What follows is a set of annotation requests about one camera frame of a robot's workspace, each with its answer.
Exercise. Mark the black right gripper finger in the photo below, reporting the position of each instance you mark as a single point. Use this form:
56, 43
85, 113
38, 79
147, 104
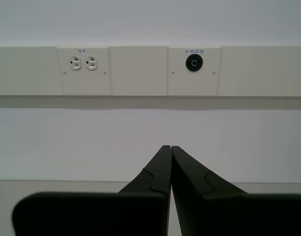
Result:
239, 216
91, 214

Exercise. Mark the beige duplex outlet plate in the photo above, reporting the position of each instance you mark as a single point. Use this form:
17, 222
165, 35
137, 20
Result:
84, 83

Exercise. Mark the beige round socket plate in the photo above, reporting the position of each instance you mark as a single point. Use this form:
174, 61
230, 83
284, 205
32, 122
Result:
194, 83

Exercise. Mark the beige blank cover plate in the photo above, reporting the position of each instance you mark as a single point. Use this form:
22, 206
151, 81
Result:
138, 71

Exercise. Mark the white power receptacle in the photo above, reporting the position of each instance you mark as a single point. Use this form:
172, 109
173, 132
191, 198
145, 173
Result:
75, 63
91, 63

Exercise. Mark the black round twist-lock socket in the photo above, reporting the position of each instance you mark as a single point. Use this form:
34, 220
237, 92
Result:
194, 63

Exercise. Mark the white label G-8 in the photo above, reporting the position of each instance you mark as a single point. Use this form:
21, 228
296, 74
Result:
81, 50

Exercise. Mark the white label G-55,57,59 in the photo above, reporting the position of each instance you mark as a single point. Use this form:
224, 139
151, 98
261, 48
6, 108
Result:
194, 51

